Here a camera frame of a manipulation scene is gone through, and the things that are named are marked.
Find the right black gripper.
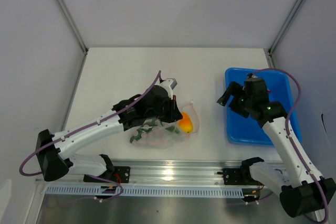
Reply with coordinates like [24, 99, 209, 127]
[217, 81, 254, 119]

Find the yellow orange mango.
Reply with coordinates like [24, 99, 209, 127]
[177, 112, 194, 134]

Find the green chili pepper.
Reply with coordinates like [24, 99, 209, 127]
[129, 125, 158, 144]

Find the clear zip top bag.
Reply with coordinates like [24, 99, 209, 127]
[132, 100, 200, 148]

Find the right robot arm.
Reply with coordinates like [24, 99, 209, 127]
[217, 75, 335, 223]

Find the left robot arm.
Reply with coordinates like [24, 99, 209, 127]
[36, 78, 182, 182]

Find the blue plastic tray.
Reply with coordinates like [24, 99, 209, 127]
[225, 68, 294, 146]

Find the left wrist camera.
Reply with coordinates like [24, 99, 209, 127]
[160, 78, 177, 90]

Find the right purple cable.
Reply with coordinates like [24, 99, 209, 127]
[248, 68, 330, 222]

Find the purple cable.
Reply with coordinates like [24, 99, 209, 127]
[19, 70, 162, 176]
[248, 68, 330, 222]

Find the aluminium mounting rail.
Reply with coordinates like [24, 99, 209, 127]
[35, 158, 289, 190]

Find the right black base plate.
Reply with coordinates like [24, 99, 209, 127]
[216, 168, 254, 186]

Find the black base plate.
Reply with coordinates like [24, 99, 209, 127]
[216, 168, 254, 186]
[83, 166, 131, 184]

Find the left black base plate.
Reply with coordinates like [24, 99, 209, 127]
[83, 166, 131, 184]

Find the slotted cable duct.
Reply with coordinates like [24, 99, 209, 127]
[46, 184, 244, 198]

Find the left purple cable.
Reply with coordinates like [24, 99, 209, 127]
[19, 70, 162, 176]

